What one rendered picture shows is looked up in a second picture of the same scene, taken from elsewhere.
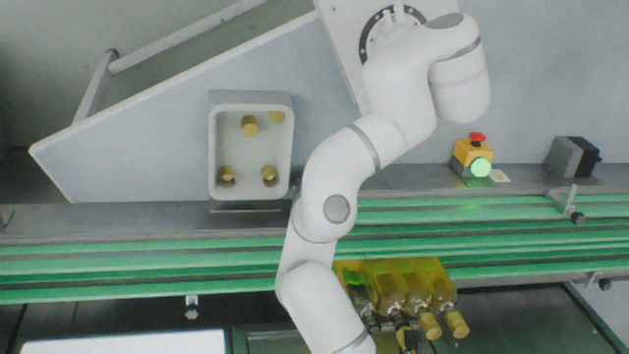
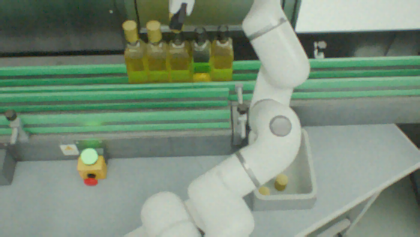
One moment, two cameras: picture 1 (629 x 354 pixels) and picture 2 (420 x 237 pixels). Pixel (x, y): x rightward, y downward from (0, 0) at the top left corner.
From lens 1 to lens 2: 0.38 m
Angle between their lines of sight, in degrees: 14
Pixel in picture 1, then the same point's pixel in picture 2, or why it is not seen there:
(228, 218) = not seen: hidden behind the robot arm
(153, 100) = (349, 199)
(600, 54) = not seen: outside the picture
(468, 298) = (87, 46)
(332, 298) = (280, 62)
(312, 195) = (298, 136)
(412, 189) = (151, 137)
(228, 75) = (298, 220)
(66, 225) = (402, 108)
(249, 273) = not seen: hidden behind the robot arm
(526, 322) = (40, 25)
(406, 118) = (223, 193)
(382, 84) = (245, 218)
